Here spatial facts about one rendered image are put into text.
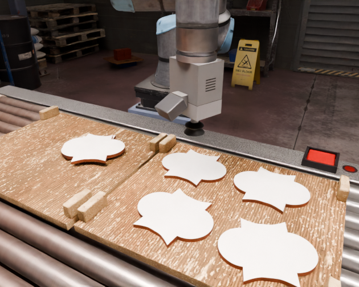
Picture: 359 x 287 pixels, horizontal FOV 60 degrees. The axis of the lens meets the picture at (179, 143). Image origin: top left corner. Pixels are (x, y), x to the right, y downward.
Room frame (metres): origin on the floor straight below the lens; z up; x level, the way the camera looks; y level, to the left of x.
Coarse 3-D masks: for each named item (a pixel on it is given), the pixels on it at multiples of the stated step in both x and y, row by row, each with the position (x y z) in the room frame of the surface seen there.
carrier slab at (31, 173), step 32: (32, 128) 0.78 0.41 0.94; (64, 128) 0.78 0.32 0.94; (96, 128) 0.78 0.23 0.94; (0, 160) 0.61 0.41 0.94; (32, 160) 0.61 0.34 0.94; (64, 160) 0.61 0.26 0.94; (128, 160) 0.61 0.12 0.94; (0, 192) 0.49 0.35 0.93; (32, 192) 0.49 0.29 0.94; (64, 192) 0.49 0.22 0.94; (96, 192) 0.49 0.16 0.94; (64, 224) 0.40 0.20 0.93
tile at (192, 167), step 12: (168, 156) 0.61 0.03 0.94; (180, 156) 0.61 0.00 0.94; (192, 156) 0.61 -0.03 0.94; (204, 156) 0.61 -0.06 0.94; (168, 168) 0.56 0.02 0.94; (180, 168) 0.56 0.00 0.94; (192, 168) 0.56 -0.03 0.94; (204, 168) 0.56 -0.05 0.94; (216, 168) 0.56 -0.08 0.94; (192, 180) 0.52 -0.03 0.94; (204, 180) 0.52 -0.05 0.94; (216, 180) 0.52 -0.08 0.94
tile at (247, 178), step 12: (240, 180) 0.52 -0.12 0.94; (252, 180) 0.52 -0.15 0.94; (264, 180) 0.52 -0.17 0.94; (276, 180) 0.52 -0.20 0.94; (288, 180) 0.52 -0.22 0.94; (240, 192) 0.49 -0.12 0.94; (252, 192) 0.48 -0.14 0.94; (264, 192) 0.48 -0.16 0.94; (276, 192) 0.48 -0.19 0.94; (288, 192) 0.48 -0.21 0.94; (300, 192) 0.48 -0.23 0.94; (264, 204) 0.45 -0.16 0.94; (276, 204) 0.44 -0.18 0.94; (288, 204) 0.44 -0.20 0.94; (300, 204) 0.44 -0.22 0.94
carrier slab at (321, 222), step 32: (160, 160) 0.61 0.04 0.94; (224, 160) 0.61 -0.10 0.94; (128, 192) 0.49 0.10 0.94; (192, 192) 0.49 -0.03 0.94; (224, 192) 0.49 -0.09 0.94; (320, 192) 0.49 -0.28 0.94; (96, 224) 0.40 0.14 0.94; (128, 224) 0.40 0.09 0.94; (224, 224) 0.40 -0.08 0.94; (288, 224) 0.40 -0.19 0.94; (320, 224) 0.40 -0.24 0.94; (160, 256) 0.33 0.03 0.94; (192, 256) 0.33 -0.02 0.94; (320, 256) 0.33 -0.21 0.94
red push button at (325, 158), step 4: (312, 152) 0.66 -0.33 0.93; (316, 152) 0.66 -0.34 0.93; (320, 152) 0.66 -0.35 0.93; (308, 156) 0.64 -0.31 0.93; (312, 156) 0.64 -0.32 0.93; (316, 156) 0.64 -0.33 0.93; (320, 156) 0.64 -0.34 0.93; (324, 156) 0.64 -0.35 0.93; (328, 156) 0.64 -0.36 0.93; (332, 156) 0.64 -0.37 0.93; (312, 160) 0.62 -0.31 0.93; (316, 160) 0.62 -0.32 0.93; (320, 160) 0.62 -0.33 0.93; (324, 160) 0.62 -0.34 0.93; (328, 160) 0.62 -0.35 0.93; (332, 160) 0.62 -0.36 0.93; (328, 164) 0.60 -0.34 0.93; (332, 164) 0.60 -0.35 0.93
